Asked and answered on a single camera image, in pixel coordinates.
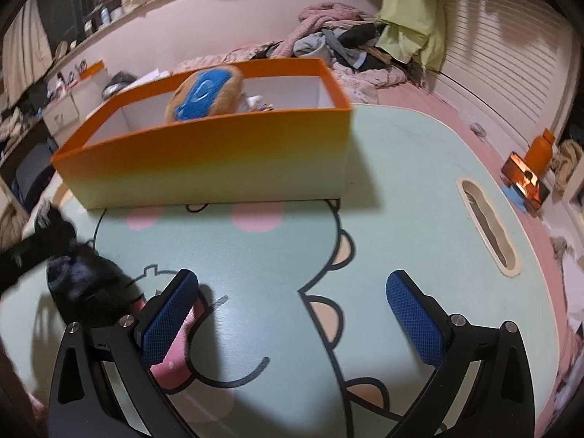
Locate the orange water bottle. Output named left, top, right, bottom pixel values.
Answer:
left=526, top=128, right=556, bottom=176

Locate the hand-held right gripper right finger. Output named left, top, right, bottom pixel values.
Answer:
left=385, top=270, right=535, bottom=438

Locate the black glossy bag lace trim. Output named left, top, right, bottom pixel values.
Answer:
left=34, top=205, right=140, bottom=329

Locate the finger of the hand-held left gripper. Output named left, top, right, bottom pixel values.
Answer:
left=0, top=227, right=77, bottom=293

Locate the black bag on cabinet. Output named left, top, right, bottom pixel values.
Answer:
left=101, top=72, right=138, bottom=100

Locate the white drawer cabinet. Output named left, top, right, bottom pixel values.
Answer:
left=43, top=70, right=115, bottom=144

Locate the yellow-green hanging cloth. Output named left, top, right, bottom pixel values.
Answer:
left=375, top=0, right=449, bottom=73

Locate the small orange desk box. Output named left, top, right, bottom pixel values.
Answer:
left=80, top=60, right=107, bottom=81

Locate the orange gradient cardboard box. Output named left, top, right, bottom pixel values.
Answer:
left=51, top=57, right=353, bottom=211

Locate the blue phone stand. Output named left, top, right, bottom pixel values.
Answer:
left=504, top=182, right=530, bottom=213

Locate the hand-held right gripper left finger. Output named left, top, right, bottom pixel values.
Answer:
left=48, top=269, right=201, bottom=438

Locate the brown capybara plush toy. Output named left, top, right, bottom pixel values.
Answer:
left=165, top=65, right=247, bottom=123

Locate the pile of dark clothes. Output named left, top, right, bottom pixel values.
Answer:
left=294, top=24, right=425, bottom=84

